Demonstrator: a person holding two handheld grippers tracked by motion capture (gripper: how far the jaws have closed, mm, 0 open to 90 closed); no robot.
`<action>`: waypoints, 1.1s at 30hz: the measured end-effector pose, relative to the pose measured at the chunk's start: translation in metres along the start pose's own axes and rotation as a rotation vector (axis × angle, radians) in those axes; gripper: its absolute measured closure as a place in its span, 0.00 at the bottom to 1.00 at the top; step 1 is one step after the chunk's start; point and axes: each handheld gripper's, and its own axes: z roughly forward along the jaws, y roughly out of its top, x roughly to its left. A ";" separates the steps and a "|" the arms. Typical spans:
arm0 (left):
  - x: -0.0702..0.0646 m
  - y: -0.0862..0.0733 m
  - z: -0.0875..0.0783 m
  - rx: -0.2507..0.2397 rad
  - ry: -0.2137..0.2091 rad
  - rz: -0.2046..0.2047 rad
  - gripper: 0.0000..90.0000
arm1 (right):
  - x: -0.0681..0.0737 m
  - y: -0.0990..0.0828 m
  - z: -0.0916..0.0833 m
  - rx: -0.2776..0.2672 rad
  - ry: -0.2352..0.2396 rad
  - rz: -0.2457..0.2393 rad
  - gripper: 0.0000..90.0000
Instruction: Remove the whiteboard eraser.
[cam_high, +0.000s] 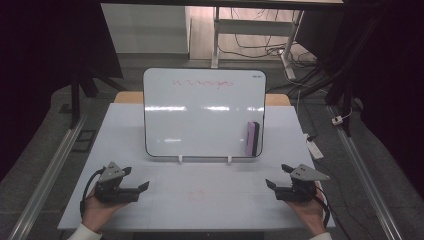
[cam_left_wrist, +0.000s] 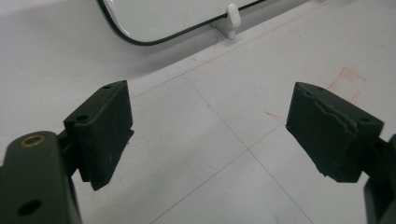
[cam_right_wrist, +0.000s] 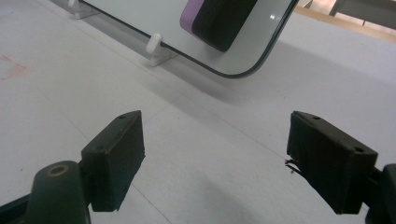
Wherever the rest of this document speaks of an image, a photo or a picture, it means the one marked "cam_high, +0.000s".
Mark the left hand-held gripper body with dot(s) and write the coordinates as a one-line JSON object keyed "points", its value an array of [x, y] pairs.
{"points": [[111, 191]]}

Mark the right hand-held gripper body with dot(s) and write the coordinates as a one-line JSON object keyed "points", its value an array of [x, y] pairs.
{"points": [[300, 191]]}

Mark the person's right hand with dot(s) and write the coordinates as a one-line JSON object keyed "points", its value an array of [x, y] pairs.
{"points": [[313, 215]]}

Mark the person's left hand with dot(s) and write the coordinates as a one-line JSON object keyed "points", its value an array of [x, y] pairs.
{"points": [[95, 213]]}

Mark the white power strip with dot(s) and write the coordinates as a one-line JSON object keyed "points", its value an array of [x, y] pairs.
{"points": [[314, 148]]}

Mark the pink and black whiteboard eraser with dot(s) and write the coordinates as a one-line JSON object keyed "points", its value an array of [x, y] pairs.
{"points": [[252, 139]]}

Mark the white whiteboard stand clip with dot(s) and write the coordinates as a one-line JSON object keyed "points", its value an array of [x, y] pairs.
{"points": [[180, 159], [229, 160]]}

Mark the black square floor plate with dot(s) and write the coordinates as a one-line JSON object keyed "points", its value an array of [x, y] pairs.
{"points": [[85, 140]]}

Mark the small white plug adapter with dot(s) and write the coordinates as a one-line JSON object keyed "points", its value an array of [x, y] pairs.
{"points": [[337, 120]]}

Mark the wooden board under table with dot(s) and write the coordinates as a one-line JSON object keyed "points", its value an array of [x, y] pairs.
{"points": [[128, 97]]}

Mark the white dry-erase whiteboard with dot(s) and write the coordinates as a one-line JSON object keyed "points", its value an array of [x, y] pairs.
{"points": [[200, 126]]}

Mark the black metal stand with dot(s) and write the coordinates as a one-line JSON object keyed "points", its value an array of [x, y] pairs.
{"points": [[75, 100]]}

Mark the black curtain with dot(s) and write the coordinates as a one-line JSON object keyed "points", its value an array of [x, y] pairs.
{"points": [[36, 66], [383, 66]]}

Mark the white-legged background desk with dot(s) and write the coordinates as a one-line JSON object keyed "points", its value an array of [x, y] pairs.
{"points": [[253, 26]]}

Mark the aluminium frame rail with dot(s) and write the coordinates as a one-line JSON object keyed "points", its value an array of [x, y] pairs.
{"points": [[366, 180], [46, 180]]}

